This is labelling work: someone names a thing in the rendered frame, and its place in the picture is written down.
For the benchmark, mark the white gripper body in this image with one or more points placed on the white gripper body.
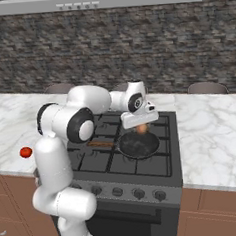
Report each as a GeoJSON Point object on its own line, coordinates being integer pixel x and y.
{"type": "Point", "coordinates": [138, 119]}

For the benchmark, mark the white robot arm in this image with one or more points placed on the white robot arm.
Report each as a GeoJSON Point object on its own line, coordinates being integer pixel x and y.
{"type": "Point", "coordinates": [56, 161]}

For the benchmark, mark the brown onion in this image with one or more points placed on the brown onion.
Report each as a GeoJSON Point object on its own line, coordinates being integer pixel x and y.
{"type": "Point", "coordinates": [142, 129]}

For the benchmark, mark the black gas stove with oven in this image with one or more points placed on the black gas stove with oven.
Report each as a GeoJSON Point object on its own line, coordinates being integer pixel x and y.
{"type": "Point", "coordinates": [141, 175]}

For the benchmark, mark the grey stove knob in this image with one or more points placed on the grey stove knob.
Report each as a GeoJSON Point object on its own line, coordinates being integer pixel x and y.
{"type": "Point", "coordinates": [96, 190]}
{"type": "Point", "coordinates": [76, 186]}
{"type": "Point", "coordinates": [139, 193]}
{"type": "Point", "coordinates": [117, 191]}
{"type": "Point", "coordinates": [160, 195]}

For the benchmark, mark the red tomato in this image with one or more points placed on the red tomato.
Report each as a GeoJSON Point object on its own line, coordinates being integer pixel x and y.
{"type": "Point", "coordinates": [25, 152]}

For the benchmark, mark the grey-brown stool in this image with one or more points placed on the grey-brown stool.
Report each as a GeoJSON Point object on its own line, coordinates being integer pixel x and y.
{"type": "Point", "coordinates": [59, 89]}
{"type": "Point", "coordinates": [208, 88]}
{"type": "Point", "coordinates": [121, 87]}

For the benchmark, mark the black oven door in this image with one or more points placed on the black oven door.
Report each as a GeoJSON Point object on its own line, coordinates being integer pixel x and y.
{"type": "Point", "coordinates": [132, 232]}

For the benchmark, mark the brown drawer front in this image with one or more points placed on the brown drawer front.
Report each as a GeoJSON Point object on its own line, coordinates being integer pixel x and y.
{"type": "Point", "coordinates": [227, 201]}

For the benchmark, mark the brown cupboard door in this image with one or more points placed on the brown cupboard door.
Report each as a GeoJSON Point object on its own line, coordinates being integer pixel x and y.
{"type": "Point", "coordinates": [215, 227]}

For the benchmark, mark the brown cupboard front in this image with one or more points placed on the brown cupboard front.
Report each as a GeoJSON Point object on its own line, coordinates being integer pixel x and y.
{"type": "Point", "coordinates": [20, 211]}

